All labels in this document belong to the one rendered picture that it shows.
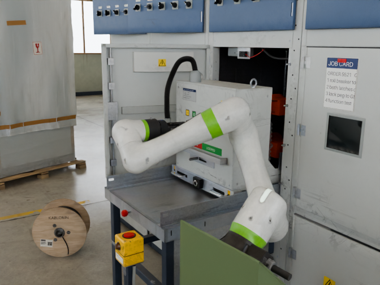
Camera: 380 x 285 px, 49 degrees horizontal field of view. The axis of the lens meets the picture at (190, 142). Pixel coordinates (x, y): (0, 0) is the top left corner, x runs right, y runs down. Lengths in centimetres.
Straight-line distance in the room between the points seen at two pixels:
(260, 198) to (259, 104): 69
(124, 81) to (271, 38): 82
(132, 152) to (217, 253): 57
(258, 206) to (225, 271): 25
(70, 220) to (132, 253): 177
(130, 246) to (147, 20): 166
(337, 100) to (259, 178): 47
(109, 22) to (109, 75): 115
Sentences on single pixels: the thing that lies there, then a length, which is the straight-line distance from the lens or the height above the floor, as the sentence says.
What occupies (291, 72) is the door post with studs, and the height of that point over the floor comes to 146.
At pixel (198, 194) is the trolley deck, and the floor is 85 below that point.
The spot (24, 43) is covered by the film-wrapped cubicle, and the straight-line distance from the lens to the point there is 512.
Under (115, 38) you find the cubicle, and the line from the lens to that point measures 364.
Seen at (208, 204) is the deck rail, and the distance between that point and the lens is 187.
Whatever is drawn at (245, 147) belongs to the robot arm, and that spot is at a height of 119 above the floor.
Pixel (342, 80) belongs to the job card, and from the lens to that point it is 181.
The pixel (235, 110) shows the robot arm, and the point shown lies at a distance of 158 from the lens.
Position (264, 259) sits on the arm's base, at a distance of 135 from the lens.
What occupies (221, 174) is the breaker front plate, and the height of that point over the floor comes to 98.
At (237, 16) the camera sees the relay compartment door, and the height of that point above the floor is 173.
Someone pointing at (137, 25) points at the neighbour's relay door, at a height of 170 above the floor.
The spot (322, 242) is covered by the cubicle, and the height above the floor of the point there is 73.
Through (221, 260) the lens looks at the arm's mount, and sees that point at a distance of 127.
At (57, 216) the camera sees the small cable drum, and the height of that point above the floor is 33.
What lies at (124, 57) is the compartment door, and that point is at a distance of 236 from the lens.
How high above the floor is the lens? 158
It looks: 13 degrees down
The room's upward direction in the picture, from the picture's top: 1 degrees clockwise
